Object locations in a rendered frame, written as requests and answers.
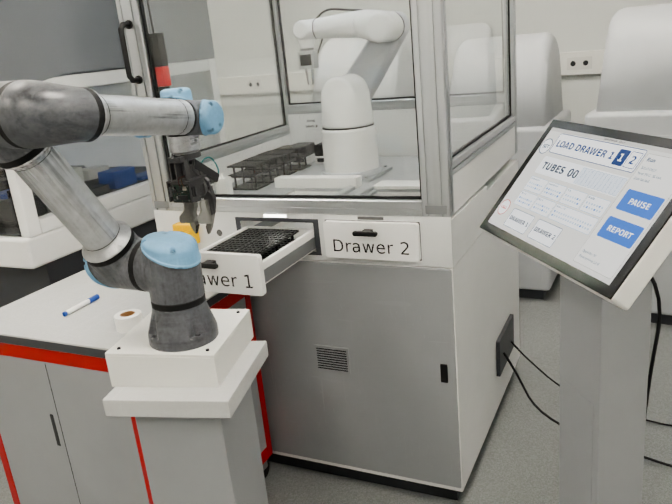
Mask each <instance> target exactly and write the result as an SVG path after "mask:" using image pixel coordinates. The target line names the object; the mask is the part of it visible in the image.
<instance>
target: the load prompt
mask: <svg viewBox="0 0 672 504"><path fill-rule="evenodd" d="M648 151H649V150H645V149H640V148H635V147H630V146H625V145H620V144H615V143H610V142H605V141H599V140H594V139H589V138H584V137H579V136H574V135H569V134H564V133H561V134H560V136H559V137H558V139H557V140H556V141H555V143H554V144H553V146H552V147H551V149H550V150H549V152H550V153H554V154H557V155H561V156H565V157H569V158H573V159H577V160H581V161H585V162H589V163H593V164H597V165H601V166H605V167H609V168H613V169H616V170H620V171H624V172H628V173H633V172H634V170H635V169H636V167H637V166H638V165H639V163H640V162H641V160H642V159H643V158H644V156H645V155H646V153H647V152H648Z"/></svg>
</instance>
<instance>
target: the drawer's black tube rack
mask: <svg viewBox="0 0 672 504"><path fill-rule="evenodd" d="M298 232H299V230H287V229H259V228H248V229H246V230H244V231H243V232H241V233H239V234H237V235H235V236H233V237H231V238H229V239H228V240H226V241H224V242H222V243H220V244H218V245H216V246H214V247H213V248H212V249H231V250H235V251H236V250H250V251H264V254H262V255H261V256H262V260H264V259H265V258H267V257H268V256H270V255H272V254H273V253H275V252H276V251H278V250H280V249H281V248H283V247H284V246H286V245H287V244H289V243H291V242H292V241H294V240H295V239H294V236H293V235H295V234H296V233H298ZM290 237H291V239H288V238H290Z"/></svg>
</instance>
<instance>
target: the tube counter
mask: <svg viewBox="0 0 672 504"><path fill-rule="evenodd" d="M628 179H629V178H627V177H624V176H620V175H616V174H612V173H609V172H605V171H601V170H597V169H593V168H590V167H586V166H582V165H578V164H575V163H574V164H573V165H572V166H571V168H570V169H569V171H568V172H567V174H566V175H565V177H564V178H563V179H562V181H565V182H568V183H571V184H574V185H578V186H581V187H584V188H587V189H590V190H593V191H596V192H600V193H603V194H606V195H609V196H612V197H616V196H617V194H618V193H619V191H620V190H621V189H622V187H623V186H624V184H625V183H626V182H627V180H628Z"/></svg>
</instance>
